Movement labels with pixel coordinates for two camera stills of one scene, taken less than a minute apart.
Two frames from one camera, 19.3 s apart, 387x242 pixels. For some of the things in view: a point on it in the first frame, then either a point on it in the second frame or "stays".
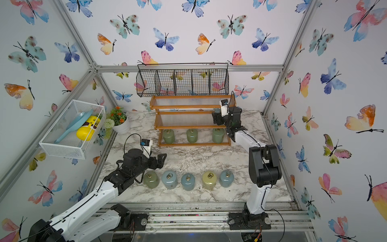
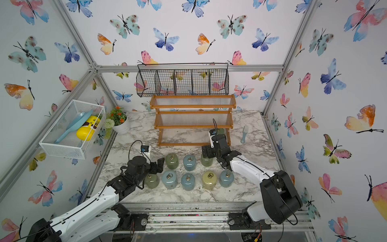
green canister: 192,134 to 207,162
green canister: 169,136 to 172,161
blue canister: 226,178 stays
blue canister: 188,182 stays
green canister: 151,179 stays
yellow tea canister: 209,178 stays
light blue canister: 170,179 stays
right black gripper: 217,116 to 209,150
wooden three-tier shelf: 186,120 stays
